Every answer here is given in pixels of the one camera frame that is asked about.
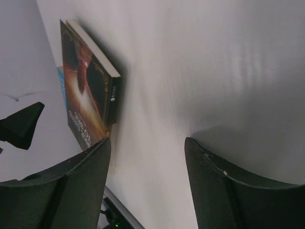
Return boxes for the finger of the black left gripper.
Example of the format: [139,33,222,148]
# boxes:
[0,102,45,150]

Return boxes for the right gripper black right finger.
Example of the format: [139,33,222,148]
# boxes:
[184,137,305,229]

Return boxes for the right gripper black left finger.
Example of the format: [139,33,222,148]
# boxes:
[0,138,111,229]

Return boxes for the Three Days to See book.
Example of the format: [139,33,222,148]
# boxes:
[60,20,122,149]

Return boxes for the blue Treehouse book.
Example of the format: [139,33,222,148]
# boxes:
[57,66,67,109]

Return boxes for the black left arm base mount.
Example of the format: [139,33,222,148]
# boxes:
[98,197,133,229]

